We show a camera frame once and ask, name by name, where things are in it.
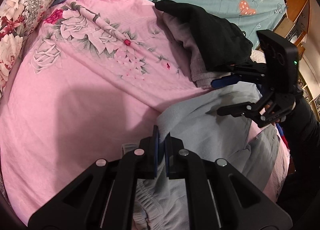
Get grey-blue pants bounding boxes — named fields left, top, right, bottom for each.
left=133, top=82, right=280, bottom=229

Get wooden headboard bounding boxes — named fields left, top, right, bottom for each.
left=274, top=0, right=310, bottom=60

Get red blue garment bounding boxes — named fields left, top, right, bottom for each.
left=276, top=123, right=290, bottom=149

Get black folded garment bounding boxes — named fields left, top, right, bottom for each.
left=155, top=0, right=253, bottom=72

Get grey folded garment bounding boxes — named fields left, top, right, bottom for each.
left=162, top=13, right=231, bottom=88

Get pink floral bed sheet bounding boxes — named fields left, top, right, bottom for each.
left=1, top=0, right=289, bottom=223

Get red white floral quilt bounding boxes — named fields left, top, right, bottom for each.
left=1, top=0, right=55, bottom=95

